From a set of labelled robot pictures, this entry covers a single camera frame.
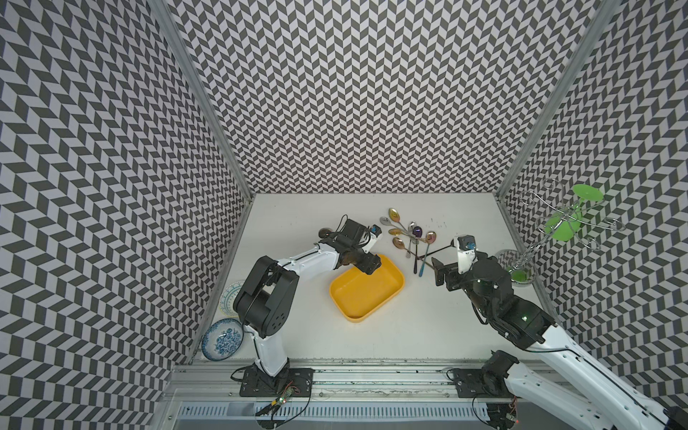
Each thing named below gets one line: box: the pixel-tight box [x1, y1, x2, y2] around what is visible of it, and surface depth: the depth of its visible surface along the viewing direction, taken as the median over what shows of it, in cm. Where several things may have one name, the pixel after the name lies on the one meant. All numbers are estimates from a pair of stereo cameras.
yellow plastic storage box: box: [329, 254, 405, 323], surface depth 90 cm
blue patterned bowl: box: [200, 318, 245, 362], surface depth 80 cm
